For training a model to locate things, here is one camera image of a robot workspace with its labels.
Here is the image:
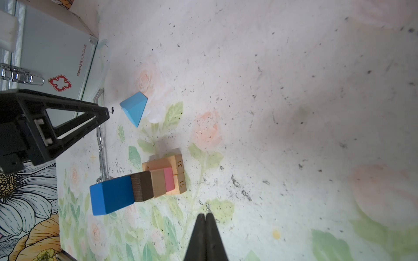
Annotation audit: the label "blue cube block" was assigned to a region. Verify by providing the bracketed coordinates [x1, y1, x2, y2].
[90, 176, 135, 216]

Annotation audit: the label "pink block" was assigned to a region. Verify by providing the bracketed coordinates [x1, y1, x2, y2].
[163, 167, 175, 192]

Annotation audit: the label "small wood cube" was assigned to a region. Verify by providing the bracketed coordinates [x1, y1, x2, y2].
[150, 169, 167, 198]

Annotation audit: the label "light blue triangular block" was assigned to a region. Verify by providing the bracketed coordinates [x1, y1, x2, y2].
[120, 92, 148, 127]

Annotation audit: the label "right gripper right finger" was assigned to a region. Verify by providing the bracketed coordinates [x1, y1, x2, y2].
[205, 213, 228, 261]

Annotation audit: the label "silver metal case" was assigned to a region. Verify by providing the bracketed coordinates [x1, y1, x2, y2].
[0, 0, 99, 128]

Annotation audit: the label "metal tongs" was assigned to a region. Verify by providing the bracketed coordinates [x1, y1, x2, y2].
[93, 87, 113, 183]

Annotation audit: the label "long natural wood block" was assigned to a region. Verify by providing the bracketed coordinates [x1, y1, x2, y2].
[166, 173, 187, 195]

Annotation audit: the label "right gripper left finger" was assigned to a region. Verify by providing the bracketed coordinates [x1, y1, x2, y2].
[184, 214, 206, 261]

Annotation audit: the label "dark brown block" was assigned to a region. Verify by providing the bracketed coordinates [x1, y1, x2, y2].
[130, 171, 154, 202]

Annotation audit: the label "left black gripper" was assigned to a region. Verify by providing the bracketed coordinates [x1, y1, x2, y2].
[1, 89, 110, 174]

